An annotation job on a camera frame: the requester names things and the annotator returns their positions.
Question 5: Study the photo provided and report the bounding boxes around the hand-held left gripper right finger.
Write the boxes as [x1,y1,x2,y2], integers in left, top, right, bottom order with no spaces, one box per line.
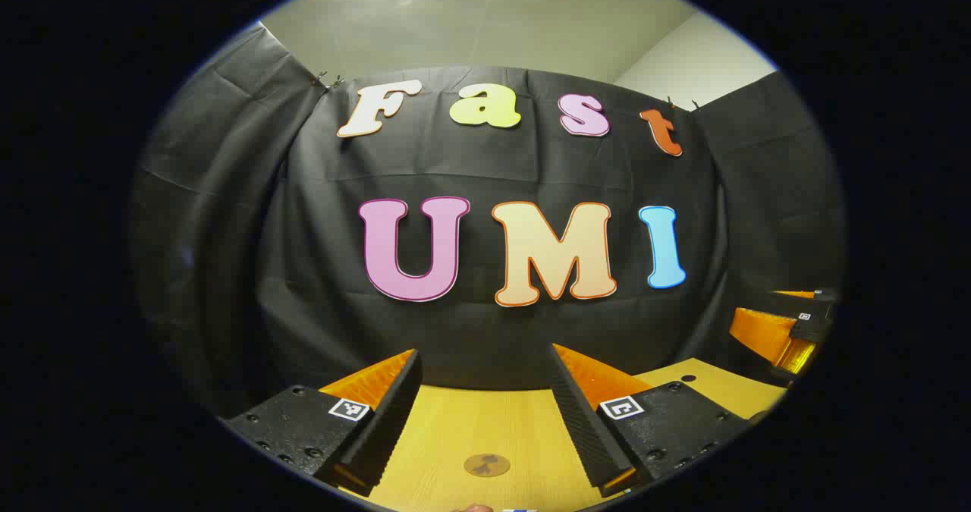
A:
[548,343,752,498]

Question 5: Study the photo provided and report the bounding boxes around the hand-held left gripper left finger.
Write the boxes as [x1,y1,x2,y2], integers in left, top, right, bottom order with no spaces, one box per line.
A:
[220,349,423,498]

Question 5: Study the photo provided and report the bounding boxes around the round brown coaster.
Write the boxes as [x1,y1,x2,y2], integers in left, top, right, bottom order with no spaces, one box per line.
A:
[464,453,511,478]

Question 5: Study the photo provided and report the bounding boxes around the wooden desktop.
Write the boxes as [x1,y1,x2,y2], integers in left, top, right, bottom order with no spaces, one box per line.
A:
[338,358,790,512]

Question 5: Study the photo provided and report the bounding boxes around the black backdrop cloth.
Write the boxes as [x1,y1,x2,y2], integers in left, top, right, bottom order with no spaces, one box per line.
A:
[129,23,847,422]

